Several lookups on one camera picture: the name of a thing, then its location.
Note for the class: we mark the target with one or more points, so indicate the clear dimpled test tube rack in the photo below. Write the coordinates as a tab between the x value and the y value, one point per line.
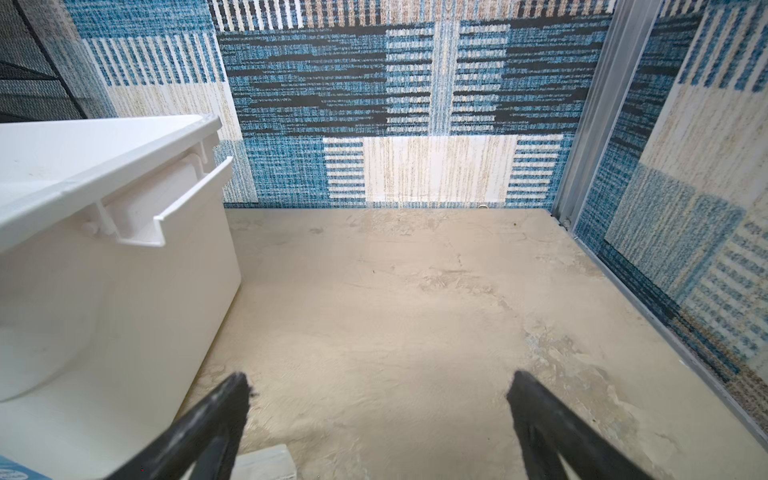
273	463

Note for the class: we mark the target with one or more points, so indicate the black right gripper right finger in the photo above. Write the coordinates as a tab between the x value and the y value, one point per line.
551	436

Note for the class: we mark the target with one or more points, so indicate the white plastic storage bin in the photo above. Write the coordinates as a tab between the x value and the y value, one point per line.
117	270

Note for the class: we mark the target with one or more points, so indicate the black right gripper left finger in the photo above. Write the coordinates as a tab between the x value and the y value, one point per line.
202	444

